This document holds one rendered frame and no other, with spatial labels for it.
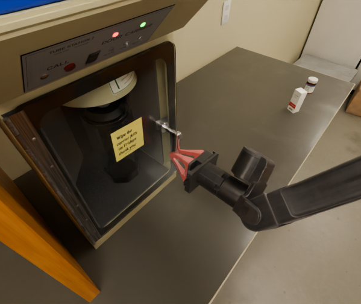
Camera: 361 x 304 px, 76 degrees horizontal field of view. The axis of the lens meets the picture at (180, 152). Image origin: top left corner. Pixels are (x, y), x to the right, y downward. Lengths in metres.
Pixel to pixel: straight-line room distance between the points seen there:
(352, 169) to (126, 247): 0.53
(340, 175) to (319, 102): 0.87
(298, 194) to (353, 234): 1.67
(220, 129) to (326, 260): 1.24
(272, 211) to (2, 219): 0.38
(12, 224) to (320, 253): 1.77
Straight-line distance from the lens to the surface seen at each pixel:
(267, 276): 1.70
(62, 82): 0.37
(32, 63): 0.26
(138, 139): 0.50
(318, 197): 0.42
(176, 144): 0.54
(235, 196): 0.48
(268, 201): 0.44
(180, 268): 0.65
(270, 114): 1.09
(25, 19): 0.22
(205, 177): 0.50
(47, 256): 0.42
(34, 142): 0.38
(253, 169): 0.47
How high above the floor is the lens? 1.56
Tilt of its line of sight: 47 degrees down
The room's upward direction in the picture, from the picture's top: straight up
